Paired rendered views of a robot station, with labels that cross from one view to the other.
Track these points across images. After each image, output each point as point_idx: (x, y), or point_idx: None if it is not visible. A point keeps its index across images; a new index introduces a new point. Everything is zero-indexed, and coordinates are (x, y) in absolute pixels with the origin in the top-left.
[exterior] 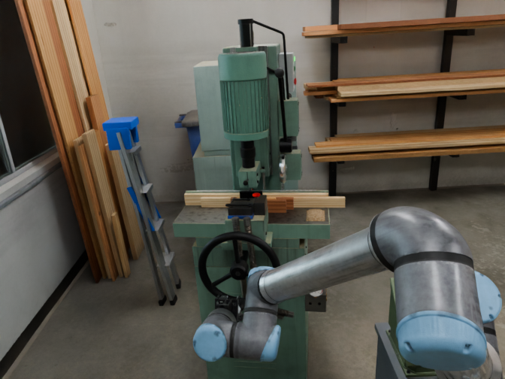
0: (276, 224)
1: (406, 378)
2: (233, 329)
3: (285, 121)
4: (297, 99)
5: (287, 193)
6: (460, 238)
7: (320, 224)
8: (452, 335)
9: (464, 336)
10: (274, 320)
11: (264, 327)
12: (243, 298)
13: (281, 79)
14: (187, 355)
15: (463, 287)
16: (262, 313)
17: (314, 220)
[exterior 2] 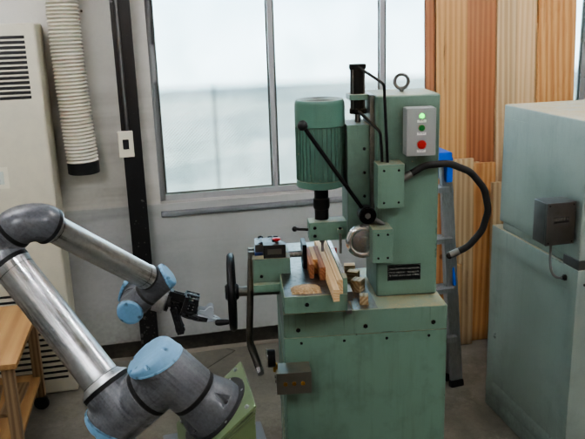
0: (280, 277)
1: (177, 437)
2: (129, 289)
3: (341, 181)
4: (386, 165)
5: (332, 263)
6: (6, 215)
7: (284, 293)
8: None
9: None
10: (136, 299)
11: (128, 296)
12: (228, 320)
13: (305, 132)
14: None
15: None
16: (135, 288)
17: (291, 290)
